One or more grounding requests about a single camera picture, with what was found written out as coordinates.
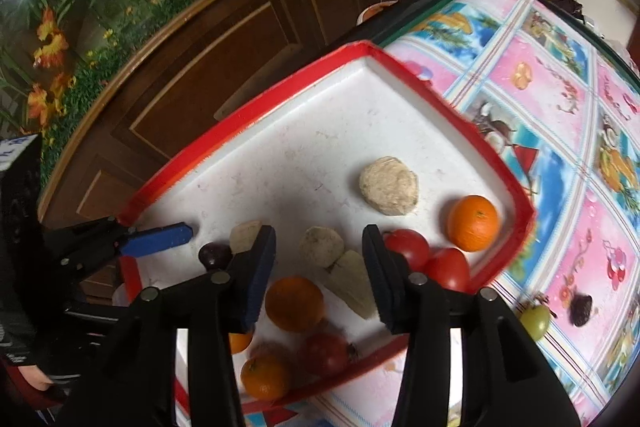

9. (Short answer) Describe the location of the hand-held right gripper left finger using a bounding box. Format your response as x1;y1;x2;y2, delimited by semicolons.
57;225;277;427

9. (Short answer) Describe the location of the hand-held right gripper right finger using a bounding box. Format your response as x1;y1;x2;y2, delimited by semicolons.
362;224;582;427

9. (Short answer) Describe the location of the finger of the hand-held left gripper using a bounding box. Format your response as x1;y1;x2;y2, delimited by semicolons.
44;216;194;279

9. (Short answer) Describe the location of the beige root piece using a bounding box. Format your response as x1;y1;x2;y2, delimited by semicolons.
229;220;266;255
299;227;345;269
320;250;379;320

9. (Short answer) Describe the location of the orange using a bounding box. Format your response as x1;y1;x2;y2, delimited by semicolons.
229;327;256;354
446;195;501;253
264;276;326;334
240;352;293;402

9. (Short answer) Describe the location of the red tomato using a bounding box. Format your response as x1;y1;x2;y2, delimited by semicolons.
300;332;358;378
422;248;472;294
382;229;431;270

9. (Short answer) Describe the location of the dark purple plum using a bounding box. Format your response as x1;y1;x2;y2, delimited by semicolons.
198;243;233;272

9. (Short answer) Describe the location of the round beige cake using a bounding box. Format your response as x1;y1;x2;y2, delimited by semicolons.
358;156;420;217

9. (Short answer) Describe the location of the white foam tray red rim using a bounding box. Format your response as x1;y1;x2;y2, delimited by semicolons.
117;41;536;408

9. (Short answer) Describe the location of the person's left forearm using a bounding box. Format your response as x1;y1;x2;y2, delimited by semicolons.
0;294;83;385

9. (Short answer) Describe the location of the person's left hand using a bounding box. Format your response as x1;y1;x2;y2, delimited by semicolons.
4;363;52;392

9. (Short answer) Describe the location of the green tomato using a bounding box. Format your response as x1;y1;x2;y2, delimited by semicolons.
520;299;552;342

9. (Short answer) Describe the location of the dark dried date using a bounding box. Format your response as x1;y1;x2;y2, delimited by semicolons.
570;293;595;327

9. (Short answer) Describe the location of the brown wooden cabinet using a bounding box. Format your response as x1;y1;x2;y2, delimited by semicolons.
37;0;441;305

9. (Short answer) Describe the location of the printed fruit tablecloth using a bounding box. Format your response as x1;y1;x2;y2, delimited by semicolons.
240;0;640;427

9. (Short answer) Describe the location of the red white bowl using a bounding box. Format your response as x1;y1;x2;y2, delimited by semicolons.
357;2;396;26

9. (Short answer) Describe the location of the dark maroon cloth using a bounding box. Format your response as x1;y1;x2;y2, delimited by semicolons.
552;0;586;24

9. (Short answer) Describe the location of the flower wall mural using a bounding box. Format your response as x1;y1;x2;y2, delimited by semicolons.
0;0;361;188

